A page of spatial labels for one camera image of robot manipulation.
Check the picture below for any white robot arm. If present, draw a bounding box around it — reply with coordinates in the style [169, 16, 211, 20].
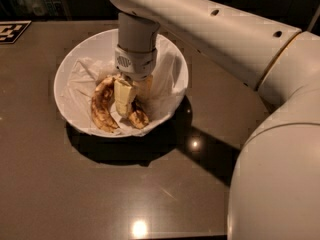
[110, 0, 320, 240]

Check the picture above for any spotted banana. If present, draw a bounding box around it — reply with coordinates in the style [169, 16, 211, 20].
[91, 76, 119, 133]
[128, 101, 149, 129]

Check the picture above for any white paper towel liner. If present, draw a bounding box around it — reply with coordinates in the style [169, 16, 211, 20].
[62, 33, 184, 137]

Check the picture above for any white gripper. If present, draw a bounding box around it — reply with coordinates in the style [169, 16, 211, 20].
[114, 45, 157, 118]

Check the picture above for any white bowl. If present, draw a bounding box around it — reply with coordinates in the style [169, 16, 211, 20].
[53, 28, 189, 139]

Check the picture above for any black white fiducial marker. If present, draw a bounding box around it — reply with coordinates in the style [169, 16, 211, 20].
[0, 21, 31, 44]

